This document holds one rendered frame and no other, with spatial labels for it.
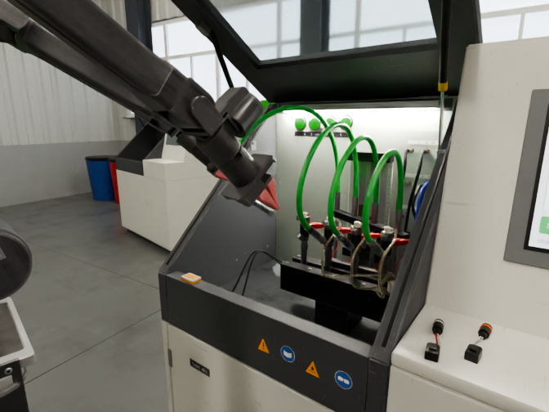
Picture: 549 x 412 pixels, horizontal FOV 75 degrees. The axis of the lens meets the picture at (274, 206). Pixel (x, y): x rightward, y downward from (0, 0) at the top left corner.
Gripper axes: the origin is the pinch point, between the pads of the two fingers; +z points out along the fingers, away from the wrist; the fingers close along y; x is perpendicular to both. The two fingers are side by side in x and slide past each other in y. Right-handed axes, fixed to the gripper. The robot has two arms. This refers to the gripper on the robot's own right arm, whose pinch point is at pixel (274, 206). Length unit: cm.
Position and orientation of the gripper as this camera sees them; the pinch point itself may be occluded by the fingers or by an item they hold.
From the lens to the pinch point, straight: 69.1
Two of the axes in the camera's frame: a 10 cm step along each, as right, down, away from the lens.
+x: -6.2, -1.7, 7.6
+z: 5.5, 6.0, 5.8
